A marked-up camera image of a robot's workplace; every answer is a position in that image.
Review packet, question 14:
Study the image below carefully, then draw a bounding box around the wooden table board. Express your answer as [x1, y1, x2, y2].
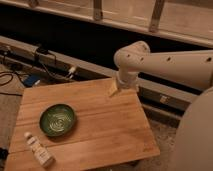
[5, 79, 160, 171]

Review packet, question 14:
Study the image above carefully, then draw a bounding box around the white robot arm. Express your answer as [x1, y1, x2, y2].
[109, 41, 213, 171]

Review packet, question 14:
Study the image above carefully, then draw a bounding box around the blue box on floor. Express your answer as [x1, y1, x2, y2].
[23, 75, 40, 87]

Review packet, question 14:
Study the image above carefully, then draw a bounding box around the metal window frame rail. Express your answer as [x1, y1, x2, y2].
[0, 0, 213, 48]

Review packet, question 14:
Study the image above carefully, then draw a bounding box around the black power cable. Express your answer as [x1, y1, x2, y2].
[0, 49, 58, 98]

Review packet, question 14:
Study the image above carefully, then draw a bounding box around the white plastic bottle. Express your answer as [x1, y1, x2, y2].
[24, 132, 54, 167]

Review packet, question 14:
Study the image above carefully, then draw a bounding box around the white plug adapter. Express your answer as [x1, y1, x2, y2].
[67, 66, 77, 79]

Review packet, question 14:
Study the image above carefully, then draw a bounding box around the green ceramic bowl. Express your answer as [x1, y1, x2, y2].
[39, 104, 77, 137]

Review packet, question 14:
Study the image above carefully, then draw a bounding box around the black clamp device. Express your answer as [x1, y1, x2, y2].
[35, 46, 49, 56]

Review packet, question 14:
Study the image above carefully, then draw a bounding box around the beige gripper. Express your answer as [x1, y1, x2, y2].
[108, 79, 139, 97]

